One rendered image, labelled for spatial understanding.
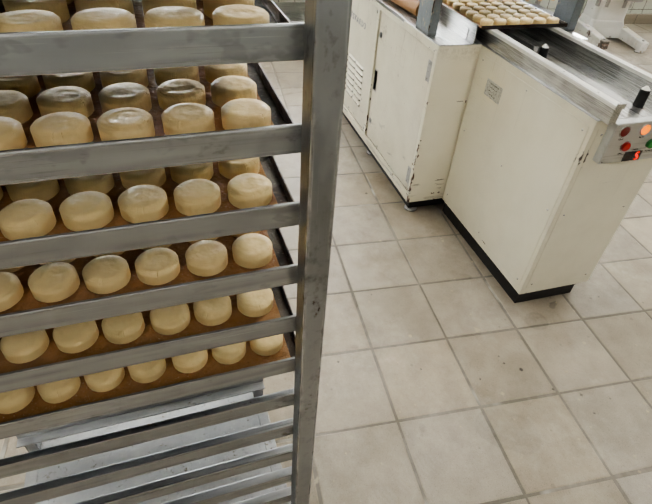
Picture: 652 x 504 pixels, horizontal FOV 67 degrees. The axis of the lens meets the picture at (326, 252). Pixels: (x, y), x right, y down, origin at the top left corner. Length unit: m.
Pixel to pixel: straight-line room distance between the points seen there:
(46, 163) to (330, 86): 0.25
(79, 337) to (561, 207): 1.59
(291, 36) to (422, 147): 1.90
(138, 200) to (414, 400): 1.38
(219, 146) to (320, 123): 0.10
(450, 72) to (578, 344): 1.20
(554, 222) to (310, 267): 1.46
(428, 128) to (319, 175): 1.82
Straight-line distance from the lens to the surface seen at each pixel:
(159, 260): 0.61
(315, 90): 0.43
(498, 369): 1.95
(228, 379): 0.72
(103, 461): 1.54
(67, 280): 0.62
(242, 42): 0.44
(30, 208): 0.58
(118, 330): 0.67
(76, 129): 0.51
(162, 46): 0.43
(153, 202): 0.55
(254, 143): 0.48
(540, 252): 2.00
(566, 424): 1.91
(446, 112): 2.29
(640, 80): 2.05
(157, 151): 0.47
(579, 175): 1.83
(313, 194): 0.49
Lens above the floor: 1.46
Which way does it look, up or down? 41 degrees down
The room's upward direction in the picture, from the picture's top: 4 degrees clockwise
